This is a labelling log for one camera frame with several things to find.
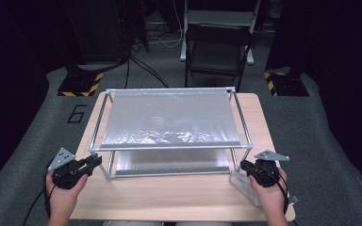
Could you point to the black folding chair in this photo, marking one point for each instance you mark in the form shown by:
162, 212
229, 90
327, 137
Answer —
220, 17
217, 56

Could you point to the person's left hand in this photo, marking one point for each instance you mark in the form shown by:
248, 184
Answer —
62, 201

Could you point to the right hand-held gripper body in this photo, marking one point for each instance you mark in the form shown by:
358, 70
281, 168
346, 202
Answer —
265, 172

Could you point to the two-tier metal frame rack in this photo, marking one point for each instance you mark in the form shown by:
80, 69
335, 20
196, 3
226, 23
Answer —
169, 116

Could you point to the grey tape strip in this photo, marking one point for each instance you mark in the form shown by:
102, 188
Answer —
294, 199

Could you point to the black curtain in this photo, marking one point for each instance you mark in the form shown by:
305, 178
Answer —
342, 62
12, 78

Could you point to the black stand base striped edge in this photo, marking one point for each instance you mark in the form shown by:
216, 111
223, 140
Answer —
289, 84
78, 83

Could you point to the person's right hand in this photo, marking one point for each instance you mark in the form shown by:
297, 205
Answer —
273, 201

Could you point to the black equipment cabinet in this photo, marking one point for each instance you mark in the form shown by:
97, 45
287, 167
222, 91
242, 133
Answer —
97, 31

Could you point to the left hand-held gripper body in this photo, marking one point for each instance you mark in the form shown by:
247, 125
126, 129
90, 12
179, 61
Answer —
66, 175

